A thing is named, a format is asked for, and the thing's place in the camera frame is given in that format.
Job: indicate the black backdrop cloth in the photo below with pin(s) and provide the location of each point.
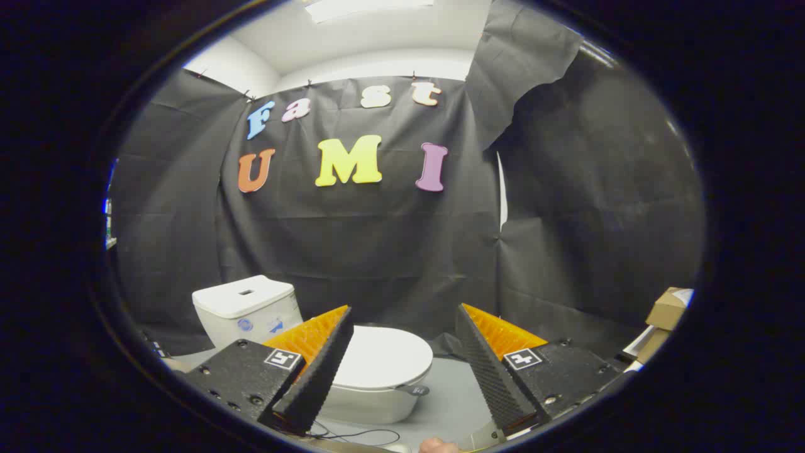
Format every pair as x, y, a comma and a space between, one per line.
377, 251

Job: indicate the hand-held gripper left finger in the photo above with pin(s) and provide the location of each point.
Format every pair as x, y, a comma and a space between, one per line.
317, 377

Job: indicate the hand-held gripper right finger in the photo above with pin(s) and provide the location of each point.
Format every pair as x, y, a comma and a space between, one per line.
487, 371

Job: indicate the ceiling light panel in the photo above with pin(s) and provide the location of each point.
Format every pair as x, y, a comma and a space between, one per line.
371, 7

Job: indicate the brown cardboard box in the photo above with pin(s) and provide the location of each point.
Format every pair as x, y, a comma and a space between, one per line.
653, 345
668, 308

